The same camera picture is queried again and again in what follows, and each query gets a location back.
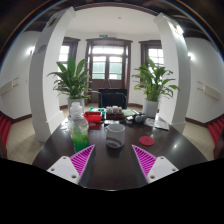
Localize flat round red coaster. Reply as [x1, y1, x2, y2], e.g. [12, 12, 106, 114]
[138, 135, 156, 147]

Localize white wall radiator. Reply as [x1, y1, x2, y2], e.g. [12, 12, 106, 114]
[196, 80, 222, 101]
[0, 77, 20, 96]

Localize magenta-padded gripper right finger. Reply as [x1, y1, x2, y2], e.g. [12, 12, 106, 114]
[130, 144, 179, 185]

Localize flat black device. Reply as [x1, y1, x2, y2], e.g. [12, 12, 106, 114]
[103, 119, 121, 127]

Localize brown-framed window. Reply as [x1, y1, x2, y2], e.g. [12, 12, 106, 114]
[58, 36, 81, 69]
[138, 39, 165, 69]

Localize clear bottle with green drink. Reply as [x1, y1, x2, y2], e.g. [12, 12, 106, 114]
[67, 101, 90, 154]

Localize wooden tea tray with cups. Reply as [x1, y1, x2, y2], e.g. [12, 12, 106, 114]
[105, 105, 125, 121]

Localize brown wooden glazed door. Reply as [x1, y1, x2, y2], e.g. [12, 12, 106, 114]
[85, 37, 134, 103]

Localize white mug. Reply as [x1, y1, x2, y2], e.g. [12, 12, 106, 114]
[103, 123, 127, 150]

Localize round grey gadget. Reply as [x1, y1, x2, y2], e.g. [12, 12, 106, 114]
[134, 113, 147, 123]

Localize red carpeted staircase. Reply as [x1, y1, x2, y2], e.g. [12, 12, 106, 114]
[207, 114, 224, 146]
[0, 112, 13, 148]

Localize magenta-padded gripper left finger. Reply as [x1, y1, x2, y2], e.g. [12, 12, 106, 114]
[46, 143, 97, 188]

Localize potted plant in white pot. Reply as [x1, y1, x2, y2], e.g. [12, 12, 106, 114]
[47, 55, 93, 116]
[131, 57, 180, 119]

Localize red box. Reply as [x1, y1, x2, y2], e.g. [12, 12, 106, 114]
[83, 110, 103, 124]

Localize black office chair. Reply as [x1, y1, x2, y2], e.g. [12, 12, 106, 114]
[98, 87, 129, 110]

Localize green book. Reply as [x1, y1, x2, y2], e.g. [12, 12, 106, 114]
[122, 109, 136, 118]

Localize white printed magazine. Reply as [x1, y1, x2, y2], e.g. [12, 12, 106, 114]
[144, 117, 170, 131]

